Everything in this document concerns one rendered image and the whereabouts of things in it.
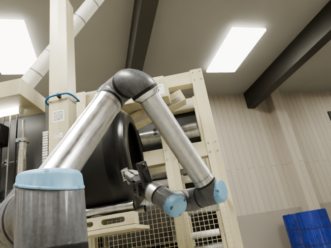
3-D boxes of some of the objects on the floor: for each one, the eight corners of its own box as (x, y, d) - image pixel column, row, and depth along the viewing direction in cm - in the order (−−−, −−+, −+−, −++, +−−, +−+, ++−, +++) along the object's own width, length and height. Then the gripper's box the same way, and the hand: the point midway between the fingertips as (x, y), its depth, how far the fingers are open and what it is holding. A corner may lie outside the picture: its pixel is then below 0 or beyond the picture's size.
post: (44, 447, 115) (49, -2, 209) (60, 426, 128) (57, 11, 221) (75, 444, 114) (65, -6, 208) (87, 422, 127) (73, 8, 221)
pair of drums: (312, 255, 526) (298, 212, 556) (358, 257, 432) (339, 204, 461) (282, 261, 510) (270, 217, 539) (324, 264, 416) (306, 210, 445)
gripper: (145, 204, 122) (118, 185, 137) (160, 196, 128) (133, 178, 143) (144, 187, 119) (117, 170, 134) (160, 180, 125) (132, 164, 140)
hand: (126, 170), depth 137 cm, fingers closed
